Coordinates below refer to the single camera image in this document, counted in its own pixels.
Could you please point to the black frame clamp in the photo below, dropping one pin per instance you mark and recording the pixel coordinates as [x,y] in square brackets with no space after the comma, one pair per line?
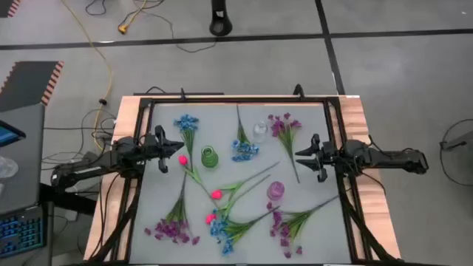
[298,91]
[182,93]

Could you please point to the green artificial flower stem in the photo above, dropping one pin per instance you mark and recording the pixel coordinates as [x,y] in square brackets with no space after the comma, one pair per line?
[210,219]

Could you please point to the black orange-edged floor mat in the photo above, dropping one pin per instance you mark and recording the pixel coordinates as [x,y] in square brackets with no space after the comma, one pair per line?
[7,7]
[26,83]

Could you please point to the black round stand base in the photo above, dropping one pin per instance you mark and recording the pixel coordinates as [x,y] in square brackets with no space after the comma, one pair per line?
[220,24]

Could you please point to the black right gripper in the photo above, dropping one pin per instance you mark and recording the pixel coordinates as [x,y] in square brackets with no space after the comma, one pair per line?
[324,155]

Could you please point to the red-pink artificial tulip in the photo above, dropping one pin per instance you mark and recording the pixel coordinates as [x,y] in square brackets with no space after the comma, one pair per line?
[183,160]
[217,194]

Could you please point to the black table frame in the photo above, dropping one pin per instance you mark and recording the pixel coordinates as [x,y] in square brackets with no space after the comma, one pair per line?
[240,100]

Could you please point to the black computer keyboard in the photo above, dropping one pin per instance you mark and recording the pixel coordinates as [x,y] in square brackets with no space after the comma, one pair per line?
[18,232]

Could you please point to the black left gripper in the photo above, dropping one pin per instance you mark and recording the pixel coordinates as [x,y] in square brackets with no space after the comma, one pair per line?
[157,147]

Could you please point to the pink ribbed glass vase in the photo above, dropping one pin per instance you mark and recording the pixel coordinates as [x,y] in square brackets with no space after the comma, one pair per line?
[275,191]

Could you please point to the blue artificial flower bunch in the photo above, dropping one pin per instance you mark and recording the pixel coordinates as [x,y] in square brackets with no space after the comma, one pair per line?
[244,147]
[186,123]
[225,231]

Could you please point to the tablet with blue screen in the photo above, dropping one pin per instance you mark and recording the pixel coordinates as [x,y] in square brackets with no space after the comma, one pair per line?
[9,134]

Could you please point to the clear plastic container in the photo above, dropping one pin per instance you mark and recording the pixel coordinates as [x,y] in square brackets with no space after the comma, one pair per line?
[7,168]

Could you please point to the grey stand foot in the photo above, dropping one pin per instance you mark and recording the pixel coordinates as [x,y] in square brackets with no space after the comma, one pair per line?
[460,142]

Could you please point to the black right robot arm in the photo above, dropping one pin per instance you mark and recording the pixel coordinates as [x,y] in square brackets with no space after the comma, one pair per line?
[388,159]

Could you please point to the green glass vase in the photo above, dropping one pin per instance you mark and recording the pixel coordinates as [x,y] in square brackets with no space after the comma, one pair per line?
[209,158]

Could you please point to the purple artificial flower bunch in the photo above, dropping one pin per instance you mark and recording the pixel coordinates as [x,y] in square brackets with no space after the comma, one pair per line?
[173,225]
[285,136]
[292,223]

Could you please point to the clear glass vase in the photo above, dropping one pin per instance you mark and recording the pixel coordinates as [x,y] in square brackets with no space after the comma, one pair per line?
[259,133]

